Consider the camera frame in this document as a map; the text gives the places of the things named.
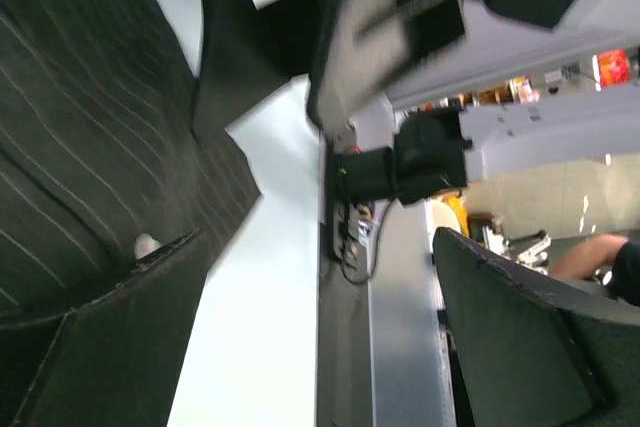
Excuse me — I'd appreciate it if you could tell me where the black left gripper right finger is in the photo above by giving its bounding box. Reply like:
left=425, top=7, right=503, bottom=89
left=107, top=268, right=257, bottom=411
left=433, top=228, right=639, bottom=426

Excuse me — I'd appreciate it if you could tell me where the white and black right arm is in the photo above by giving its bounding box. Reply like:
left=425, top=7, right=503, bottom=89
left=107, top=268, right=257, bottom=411
left=307, top=0, right=639, bottom=205

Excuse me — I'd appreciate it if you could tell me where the dark pinstriped long sleeve shirt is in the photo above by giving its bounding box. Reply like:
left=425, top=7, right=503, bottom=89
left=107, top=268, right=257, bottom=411
left=1, top=0, right=259, bottom=310

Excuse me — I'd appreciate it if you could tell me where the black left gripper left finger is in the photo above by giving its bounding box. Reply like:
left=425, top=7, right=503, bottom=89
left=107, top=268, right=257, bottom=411
left=1, top=232, right=208, bottom=427

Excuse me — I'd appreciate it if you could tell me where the seated person in background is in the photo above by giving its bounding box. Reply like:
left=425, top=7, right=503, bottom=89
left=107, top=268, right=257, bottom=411
left=550, top=234, right=639, bottom=306

